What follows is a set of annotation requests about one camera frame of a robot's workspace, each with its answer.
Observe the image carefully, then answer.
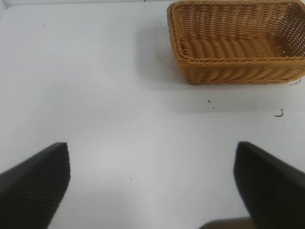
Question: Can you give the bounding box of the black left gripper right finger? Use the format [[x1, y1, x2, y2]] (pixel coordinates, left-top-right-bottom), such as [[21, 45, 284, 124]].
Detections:
[[233, 141, 305, 229]]

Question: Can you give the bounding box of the brown woven wicker basket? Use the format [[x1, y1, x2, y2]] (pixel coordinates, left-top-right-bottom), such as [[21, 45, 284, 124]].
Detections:
[[166, 0, 305, 85]]

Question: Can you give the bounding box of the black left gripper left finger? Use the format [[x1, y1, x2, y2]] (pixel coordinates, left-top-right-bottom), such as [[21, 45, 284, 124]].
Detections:
[[0, 142, 71, 229]]

